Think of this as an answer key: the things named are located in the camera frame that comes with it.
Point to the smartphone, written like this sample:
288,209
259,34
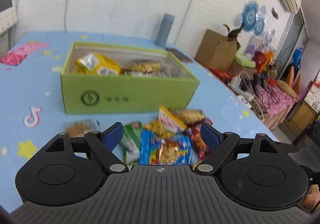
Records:
180,54

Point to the green cardboard box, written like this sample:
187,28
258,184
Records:
125,94

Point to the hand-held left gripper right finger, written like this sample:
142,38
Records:
210,136

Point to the orange cloth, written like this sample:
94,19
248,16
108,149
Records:
268,56

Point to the large blue paper fan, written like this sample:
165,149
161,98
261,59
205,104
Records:
250,16

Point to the blue printed tablecloth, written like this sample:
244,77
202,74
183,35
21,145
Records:
37,84

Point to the clear red-edged dates packet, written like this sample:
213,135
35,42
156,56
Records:
155,74

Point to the grey bottle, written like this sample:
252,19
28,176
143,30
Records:
163,29

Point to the clear brown snack packet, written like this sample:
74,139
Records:
78,128

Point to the green pea snack packet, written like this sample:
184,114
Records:
131,139

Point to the orange brown snack packet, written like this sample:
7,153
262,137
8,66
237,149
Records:
191,115

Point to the brown dates snack packet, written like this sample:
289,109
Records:
143,66

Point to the dark purple plant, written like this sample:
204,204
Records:
233,33

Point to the yellow crisps snack packet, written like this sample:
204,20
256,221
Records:
157,129

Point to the small blue paper fan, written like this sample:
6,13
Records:
260,26

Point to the wooden cabinet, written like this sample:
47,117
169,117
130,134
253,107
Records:
303,116

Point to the flat green box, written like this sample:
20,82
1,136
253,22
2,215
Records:
243,59

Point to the brown cardboard box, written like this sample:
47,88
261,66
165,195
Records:
215,49

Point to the white red snack packet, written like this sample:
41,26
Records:
171,119

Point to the pink patterned cloth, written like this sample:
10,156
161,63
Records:
277,99

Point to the white power strip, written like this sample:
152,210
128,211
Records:
238,86

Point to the white machine with screen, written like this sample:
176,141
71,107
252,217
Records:
6,2

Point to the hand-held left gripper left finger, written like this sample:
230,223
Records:
112,135

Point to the blue silver snack packet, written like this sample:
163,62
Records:
165,151

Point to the black wall hook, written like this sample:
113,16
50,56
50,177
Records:
275,13

